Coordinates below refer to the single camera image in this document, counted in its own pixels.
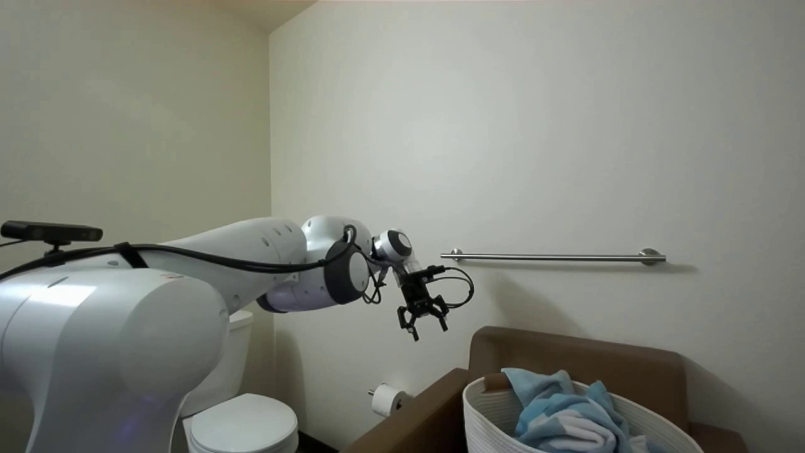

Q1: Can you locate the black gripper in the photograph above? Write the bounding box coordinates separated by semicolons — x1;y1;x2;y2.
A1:
394;266;453;341

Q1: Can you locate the white woven basket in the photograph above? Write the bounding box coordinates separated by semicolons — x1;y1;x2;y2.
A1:
459;373;705;453

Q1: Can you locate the white toilet paper roll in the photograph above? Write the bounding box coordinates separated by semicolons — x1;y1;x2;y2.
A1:
366;383;410;420

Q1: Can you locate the light blue towel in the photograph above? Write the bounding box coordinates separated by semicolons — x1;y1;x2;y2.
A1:
501;365;653;453

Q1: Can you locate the brown cardboard box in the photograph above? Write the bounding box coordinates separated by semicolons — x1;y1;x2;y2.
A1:
342;325;750;453

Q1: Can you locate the chrome wall grab bar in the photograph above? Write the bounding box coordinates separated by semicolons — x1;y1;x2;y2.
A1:
439;247;669;269

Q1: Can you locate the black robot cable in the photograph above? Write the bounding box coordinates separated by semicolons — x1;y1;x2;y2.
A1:
0;224;477;311

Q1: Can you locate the black strap on arm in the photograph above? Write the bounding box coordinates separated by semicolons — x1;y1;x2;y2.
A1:
113;238;150;272

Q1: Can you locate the black camera on stand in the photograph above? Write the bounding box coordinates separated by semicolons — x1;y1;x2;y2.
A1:
0;219;105;248

